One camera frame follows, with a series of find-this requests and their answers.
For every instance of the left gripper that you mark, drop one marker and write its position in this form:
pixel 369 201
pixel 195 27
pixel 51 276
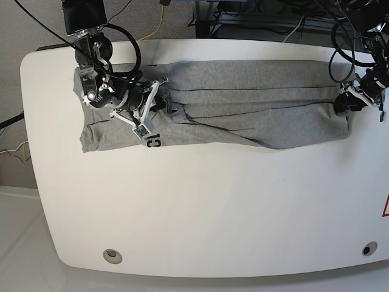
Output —
pixel 360 92

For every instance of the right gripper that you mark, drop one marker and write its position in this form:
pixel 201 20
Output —
pixel 138 101

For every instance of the grey T-shirt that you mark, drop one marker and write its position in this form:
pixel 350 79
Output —
pixel 276 104

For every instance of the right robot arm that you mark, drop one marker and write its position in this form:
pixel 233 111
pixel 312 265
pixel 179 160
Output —
pixel 101 86

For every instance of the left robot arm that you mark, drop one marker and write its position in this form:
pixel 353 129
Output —
pixel 369 19

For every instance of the black table leg base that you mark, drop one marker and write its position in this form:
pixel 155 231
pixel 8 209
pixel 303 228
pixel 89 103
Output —
pixel 202 29

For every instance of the right table grommet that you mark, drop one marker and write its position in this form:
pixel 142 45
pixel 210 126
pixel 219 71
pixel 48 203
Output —
pixel 369 248

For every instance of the table grommet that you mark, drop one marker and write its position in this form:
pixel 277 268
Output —
pixel 112 256
pixel 369 248

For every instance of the left table grommet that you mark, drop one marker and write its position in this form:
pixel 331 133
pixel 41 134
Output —
pixel 112 256

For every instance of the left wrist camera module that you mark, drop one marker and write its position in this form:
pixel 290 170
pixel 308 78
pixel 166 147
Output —
pixel 143 129

